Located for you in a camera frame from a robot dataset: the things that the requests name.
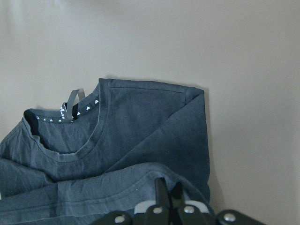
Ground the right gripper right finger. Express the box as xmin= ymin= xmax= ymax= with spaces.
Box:
xmin=170 ymin=182 xmax=209 ymax=225

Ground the black graphic t-shirt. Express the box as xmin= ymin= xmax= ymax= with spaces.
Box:
xmin=0 ymin=79 xmax=210 ymax=225

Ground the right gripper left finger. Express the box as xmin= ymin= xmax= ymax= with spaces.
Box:
xmin=133 ymin=178 xmax=170 ymax=225

